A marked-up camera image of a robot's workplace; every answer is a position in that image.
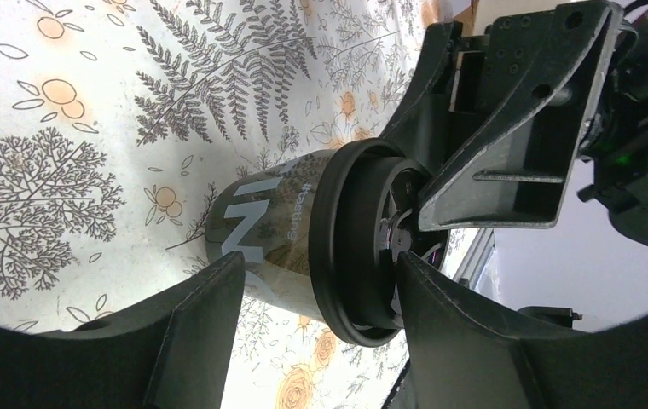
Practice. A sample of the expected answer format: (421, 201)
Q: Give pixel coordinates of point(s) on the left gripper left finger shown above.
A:
(171, 350)

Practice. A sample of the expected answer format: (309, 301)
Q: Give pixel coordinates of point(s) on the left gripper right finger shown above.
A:
(467, 351)

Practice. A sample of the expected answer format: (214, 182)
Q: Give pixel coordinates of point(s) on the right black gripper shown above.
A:
(505, 96)

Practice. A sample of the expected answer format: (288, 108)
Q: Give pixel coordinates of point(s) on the black cup lid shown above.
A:
(364, 215)

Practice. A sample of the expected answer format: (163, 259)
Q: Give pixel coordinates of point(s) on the black coffee cup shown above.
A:
(266, 216)

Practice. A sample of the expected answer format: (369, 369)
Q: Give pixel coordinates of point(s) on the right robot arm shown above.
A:
(500, 116)

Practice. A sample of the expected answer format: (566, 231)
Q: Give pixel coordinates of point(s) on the floral tablecloth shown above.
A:
(121, 122)

